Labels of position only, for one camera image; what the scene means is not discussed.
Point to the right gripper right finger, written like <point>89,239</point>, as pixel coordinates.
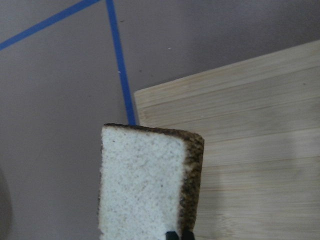
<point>187,235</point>

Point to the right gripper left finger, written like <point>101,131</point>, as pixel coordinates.
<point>171,235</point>

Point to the bread slice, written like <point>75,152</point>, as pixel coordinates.
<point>149,182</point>

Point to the wooden cutting board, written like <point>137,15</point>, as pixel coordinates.
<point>260,119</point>

